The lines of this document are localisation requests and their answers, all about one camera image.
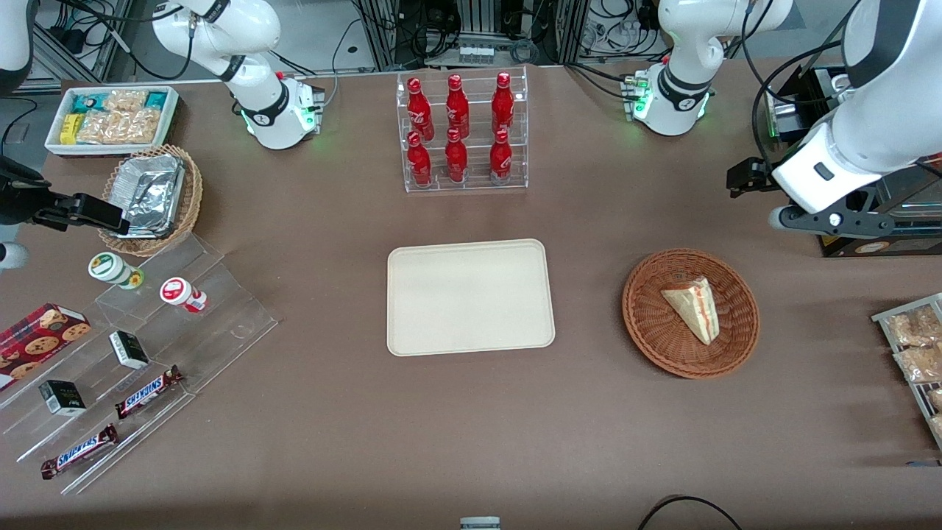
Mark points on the brown round wicker basket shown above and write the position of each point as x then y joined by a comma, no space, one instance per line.
655,331

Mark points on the snickers chocolate bar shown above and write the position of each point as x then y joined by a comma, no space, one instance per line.
147,392
79,451

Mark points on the grey device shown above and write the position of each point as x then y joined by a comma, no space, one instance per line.
480,523

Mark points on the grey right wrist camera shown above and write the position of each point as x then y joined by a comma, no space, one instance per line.
11,256

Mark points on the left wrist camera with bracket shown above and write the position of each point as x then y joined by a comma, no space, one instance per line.
809,221

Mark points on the red cookie box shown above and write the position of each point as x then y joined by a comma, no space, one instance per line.
37,338

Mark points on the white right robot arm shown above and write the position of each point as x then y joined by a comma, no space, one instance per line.
257,29

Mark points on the clear bag of crackers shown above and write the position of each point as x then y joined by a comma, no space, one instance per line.
916,327
923,364
936,400
937,427

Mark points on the aluminium foil container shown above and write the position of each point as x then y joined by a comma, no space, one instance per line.
151,191

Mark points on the beige plastic tray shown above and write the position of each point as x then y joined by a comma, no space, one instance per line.
471,298

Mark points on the green cap yogurt bottle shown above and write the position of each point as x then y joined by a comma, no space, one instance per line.
109,267

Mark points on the triangle sandwich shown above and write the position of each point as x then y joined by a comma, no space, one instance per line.
695,309

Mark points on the light tan wicker basket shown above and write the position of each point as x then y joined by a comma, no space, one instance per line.
193,199

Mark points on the white power strip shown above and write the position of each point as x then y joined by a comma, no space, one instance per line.
475,54

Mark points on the clear acrylic stepped display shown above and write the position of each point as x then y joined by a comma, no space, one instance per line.
228,316

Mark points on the yellow snack pack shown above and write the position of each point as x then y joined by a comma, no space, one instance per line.
69,129

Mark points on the large rice cracker bag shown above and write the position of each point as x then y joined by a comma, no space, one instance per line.
121,126

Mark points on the white rectangular snack bin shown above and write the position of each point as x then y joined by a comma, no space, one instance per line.
171,121

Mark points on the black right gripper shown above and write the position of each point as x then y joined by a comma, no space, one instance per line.
20,197

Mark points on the teal snack pack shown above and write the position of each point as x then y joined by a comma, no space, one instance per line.
88,103
156,100

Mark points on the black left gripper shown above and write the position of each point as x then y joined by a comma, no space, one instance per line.
751,177

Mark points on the black hot food warmer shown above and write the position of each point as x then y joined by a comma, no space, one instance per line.
920,246

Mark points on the clear acrylic bottle rack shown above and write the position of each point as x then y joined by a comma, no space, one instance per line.
475,184

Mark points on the red cola bottle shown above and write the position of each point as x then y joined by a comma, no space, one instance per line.
503,107
419,110
419,163
456,160
501,160
457,109

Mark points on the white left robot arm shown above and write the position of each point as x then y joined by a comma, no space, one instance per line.
692,37

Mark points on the small black box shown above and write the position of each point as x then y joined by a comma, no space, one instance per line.
129,350
62,397

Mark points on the small rice cracker bag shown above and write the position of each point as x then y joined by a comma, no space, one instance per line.
126,100

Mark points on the red cap yogurt bottle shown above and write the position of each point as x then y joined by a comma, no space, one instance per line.
176,291

